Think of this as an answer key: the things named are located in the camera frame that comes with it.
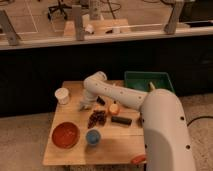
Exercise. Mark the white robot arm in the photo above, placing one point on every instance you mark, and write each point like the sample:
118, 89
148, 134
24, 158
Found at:
166, 135

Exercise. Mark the blue cup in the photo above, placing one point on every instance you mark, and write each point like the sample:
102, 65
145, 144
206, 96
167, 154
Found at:
93, 137

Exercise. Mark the black handled brush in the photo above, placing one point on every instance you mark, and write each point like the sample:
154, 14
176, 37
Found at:
100, 100

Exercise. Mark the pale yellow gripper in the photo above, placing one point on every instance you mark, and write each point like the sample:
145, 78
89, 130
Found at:
87, 106

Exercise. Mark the yellow banana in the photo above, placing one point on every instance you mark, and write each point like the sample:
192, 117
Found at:
151, 85

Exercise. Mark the black rectangular block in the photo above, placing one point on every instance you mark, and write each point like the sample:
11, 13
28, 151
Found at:
121, 120

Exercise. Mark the light blue towel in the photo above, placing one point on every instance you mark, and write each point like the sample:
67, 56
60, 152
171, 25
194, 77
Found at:
80, 107

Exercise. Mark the green plastic tray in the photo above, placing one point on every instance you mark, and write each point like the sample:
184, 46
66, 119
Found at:
140, 80

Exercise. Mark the white cup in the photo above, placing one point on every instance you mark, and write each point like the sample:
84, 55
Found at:
62, 95

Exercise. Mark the black office chair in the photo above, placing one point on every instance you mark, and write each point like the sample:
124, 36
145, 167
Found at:
61, 7

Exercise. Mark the orange peach fruit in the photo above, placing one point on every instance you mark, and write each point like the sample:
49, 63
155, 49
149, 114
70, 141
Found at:
114, 109

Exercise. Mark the red bowl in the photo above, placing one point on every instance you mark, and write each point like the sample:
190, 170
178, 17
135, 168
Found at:
65, 135

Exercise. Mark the bunch of dark grapes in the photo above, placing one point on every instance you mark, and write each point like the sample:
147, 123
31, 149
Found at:
98, 116

